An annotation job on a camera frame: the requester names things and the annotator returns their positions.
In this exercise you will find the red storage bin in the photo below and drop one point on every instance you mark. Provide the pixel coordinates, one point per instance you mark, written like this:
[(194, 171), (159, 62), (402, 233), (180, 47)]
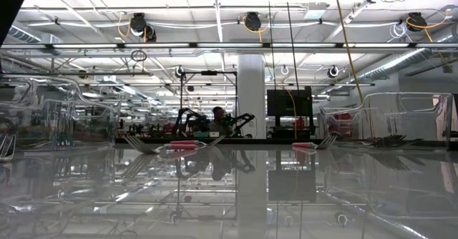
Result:
[(340, 122)]

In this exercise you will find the white building column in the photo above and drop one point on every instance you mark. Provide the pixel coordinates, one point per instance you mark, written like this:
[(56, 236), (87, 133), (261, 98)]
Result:
[(251, 88)]

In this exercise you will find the small black ceiling reel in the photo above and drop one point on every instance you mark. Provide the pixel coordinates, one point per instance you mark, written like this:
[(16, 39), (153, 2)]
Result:
[(179, 71), (333, 71)]

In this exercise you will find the clear plastic bin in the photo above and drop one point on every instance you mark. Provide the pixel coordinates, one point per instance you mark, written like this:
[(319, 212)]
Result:
[(53, 99), (411, 117)]

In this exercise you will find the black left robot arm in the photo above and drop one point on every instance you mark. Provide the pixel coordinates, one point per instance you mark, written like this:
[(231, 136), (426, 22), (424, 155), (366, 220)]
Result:
[(10, 3)]

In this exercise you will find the person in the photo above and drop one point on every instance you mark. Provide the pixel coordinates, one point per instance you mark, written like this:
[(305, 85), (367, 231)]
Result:
[(218, 119)]

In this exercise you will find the long ceiling light strip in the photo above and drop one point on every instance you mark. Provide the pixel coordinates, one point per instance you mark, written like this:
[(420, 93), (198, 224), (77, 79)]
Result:
[(143, 46)]

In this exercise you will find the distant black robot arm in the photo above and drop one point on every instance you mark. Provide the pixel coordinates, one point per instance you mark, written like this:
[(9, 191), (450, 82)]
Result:
[(243, 119), (187, 115)]

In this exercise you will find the silver ventilation duct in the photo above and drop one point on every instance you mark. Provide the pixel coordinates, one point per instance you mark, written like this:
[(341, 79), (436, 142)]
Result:
[(411, 58), (21, 35)]

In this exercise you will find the black frame rig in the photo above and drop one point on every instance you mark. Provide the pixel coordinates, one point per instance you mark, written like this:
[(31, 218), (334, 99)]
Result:
[(181, 92)]

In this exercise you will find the black monitor on stand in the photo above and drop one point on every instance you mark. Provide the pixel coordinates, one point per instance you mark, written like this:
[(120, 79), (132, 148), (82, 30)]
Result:
[(290, 103)]

